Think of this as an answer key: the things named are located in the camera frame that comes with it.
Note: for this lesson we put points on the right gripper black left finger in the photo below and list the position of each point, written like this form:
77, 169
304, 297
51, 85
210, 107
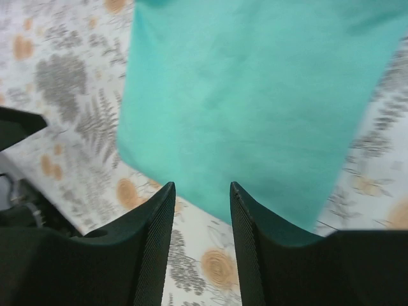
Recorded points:
121, 263

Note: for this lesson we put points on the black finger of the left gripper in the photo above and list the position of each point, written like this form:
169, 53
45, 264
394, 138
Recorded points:
17, 125

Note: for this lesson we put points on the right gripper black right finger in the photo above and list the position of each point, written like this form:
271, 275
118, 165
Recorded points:
282, 264

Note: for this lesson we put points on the teal t-shirt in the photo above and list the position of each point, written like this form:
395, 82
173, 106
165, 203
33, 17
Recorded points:
264, 93

